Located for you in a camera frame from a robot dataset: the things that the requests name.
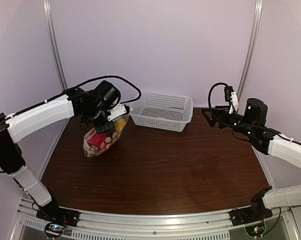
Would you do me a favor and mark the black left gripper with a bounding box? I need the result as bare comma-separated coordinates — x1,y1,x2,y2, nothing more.
84,104,115,134

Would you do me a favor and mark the left aluminium corner post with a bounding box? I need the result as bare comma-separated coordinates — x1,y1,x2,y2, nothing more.
43,0,68,90

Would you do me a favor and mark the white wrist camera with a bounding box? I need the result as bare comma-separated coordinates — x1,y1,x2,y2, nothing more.
107,103,132,122
224,86,239,114

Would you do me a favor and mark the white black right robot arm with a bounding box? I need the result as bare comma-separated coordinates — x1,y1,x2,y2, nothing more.
201,98,301,221

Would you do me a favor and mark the clear zip top bag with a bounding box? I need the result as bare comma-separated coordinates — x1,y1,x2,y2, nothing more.
83,114,130,158

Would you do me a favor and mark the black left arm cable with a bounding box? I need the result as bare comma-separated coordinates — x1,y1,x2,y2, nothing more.
44,75,142,105

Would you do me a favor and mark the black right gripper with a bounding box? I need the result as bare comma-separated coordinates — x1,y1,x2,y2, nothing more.
201,105,255,137

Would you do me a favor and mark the aluminium corner post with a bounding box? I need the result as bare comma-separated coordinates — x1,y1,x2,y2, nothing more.
237,0,263,100
43,0,68,90

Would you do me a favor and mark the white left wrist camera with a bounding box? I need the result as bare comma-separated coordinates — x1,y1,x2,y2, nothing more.
107,103,132,122

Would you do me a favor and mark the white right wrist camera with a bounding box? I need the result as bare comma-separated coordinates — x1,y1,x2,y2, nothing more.
224,86,239,114

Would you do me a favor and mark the right aluminium corner post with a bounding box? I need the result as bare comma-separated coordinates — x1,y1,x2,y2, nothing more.
237,0,263,100

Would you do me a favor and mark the red fake food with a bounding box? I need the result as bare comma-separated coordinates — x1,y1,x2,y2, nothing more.
85,128,108,149

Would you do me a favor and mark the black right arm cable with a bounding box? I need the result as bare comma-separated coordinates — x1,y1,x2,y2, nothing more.
207,82,231,113

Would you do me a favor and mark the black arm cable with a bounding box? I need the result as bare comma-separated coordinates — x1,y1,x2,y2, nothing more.
44,75,142,105
207,82,231,113

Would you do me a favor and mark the white plastic perforated basket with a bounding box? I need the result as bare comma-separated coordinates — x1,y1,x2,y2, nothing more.
129,92,194,132

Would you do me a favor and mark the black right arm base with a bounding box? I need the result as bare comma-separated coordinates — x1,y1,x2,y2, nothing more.
229,206,273,226

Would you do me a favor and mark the yellow fake banana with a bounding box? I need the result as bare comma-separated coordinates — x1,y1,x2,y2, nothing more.
115,117,128,137

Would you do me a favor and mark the aluminium front rail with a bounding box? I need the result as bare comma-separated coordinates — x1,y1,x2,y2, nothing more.
15,197,294,240

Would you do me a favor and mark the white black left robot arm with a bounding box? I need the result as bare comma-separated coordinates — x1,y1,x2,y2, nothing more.
0,80,130,222

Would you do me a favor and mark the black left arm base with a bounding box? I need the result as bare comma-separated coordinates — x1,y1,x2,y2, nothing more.
36,202,80,227

